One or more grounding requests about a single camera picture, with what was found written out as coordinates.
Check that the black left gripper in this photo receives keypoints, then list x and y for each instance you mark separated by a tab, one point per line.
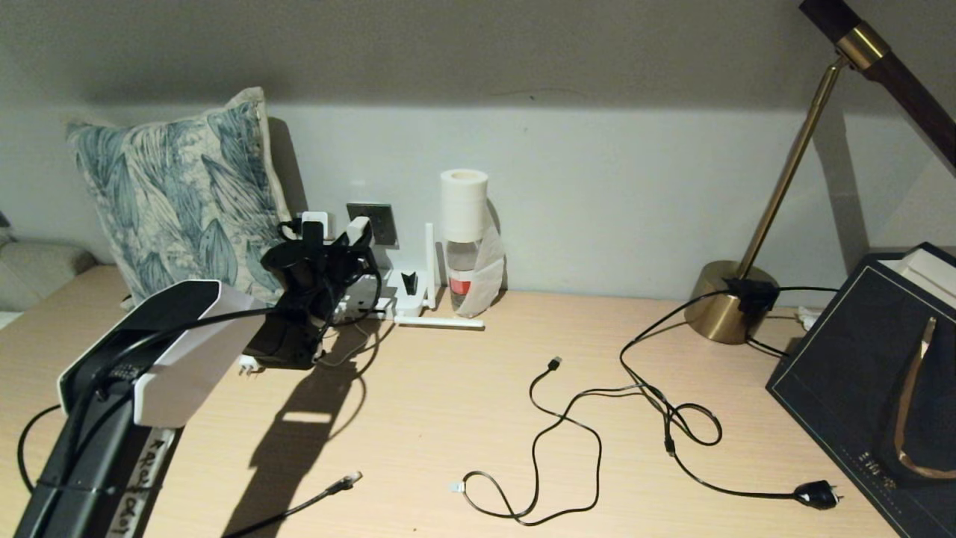
343	276

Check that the white power adapter black face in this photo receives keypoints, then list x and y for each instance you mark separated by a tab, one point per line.
360	230

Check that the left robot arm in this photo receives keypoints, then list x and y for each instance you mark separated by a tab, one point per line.
187	351

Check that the white router with antennas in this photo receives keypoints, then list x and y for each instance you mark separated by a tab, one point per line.
414	299

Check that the white round plug adapter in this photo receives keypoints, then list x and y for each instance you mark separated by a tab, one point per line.
250	364

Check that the black clip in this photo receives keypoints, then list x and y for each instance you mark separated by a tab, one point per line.
409	284

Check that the clear bottle red label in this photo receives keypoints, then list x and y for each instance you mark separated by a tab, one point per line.
461	261

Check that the white paper roll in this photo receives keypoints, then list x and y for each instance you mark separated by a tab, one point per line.
464	203

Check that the blue leaf pattern pillow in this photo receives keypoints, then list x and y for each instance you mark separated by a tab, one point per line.
172	187

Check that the white handwritten label tape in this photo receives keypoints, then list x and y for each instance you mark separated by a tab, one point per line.
142	478

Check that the grey sofa cushion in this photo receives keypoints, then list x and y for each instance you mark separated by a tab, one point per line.
37	270

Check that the brass desk lamp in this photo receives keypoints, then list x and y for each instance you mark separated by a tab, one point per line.
715	300

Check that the white box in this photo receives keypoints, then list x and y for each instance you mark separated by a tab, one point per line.
927	270

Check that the grey wall socket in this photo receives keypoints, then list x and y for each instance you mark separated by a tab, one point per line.
385	224

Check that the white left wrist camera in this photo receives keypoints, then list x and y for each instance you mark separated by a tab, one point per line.
315	223

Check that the black lamp switch box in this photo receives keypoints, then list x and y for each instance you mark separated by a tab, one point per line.
750	294

